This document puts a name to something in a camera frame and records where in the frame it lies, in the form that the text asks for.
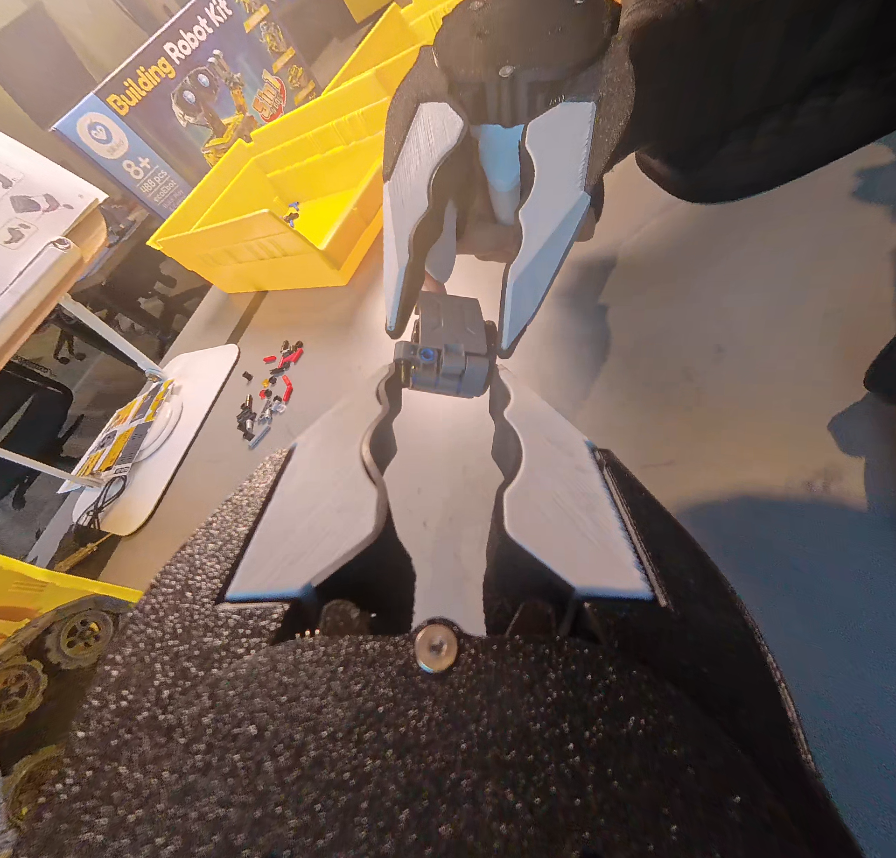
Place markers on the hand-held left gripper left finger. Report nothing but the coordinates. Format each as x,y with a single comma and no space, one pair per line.
315,515

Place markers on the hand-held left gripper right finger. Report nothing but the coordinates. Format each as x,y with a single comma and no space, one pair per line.
567,515

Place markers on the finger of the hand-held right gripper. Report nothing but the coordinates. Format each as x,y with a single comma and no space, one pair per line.
409,165
560,172

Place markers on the pile of small toy pieces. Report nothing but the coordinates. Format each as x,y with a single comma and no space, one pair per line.
287,361

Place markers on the grey toy eye module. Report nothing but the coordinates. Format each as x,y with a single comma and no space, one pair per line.
455,326

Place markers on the person's right forearm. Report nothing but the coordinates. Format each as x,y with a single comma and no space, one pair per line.
756,74

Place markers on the grey desk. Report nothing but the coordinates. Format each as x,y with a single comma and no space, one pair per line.
665,312

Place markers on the small blue toy pieces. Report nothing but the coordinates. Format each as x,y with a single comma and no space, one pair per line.
292,208

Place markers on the white wooden book stand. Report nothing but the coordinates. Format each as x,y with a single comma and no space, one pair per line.
196,382

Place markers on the yellow sticker sheet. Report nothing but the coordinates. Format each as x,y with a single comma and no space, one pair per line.
126,438

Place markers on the blue robot kit box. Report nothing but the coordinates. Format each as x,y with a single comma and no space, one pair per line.
182,81

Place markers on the yellow toy robot vehicle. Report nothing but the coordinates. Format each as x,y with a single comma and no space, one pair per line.
77,634

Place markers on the white instruction booklet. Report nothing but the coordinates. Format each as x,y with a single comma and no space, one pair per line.
42,193

